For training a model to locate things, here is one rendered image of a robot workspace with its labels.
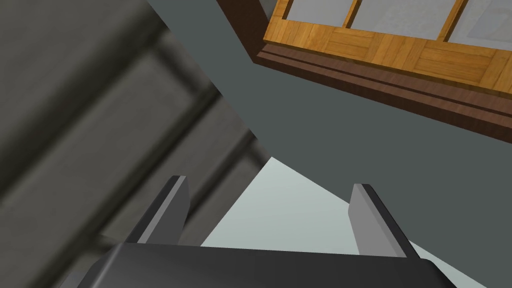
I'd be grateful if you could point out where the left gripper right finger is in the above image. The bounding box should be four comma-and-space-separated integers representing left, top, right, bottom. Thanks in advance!
347, 183, 421, 259

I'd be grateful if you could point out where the wooden framed window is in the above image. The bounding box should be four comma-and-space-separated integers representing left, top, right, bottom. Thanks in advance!
216, 0, 512, 144

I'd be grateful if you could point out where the grey panelled door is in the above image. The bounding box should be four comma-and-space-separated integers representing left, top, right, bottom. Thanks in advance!
0, 0, 273, 288

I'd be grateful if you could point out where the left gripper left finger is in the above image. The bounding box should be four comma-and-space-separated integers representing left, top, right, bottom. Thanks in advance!
125, 175, 191, 246

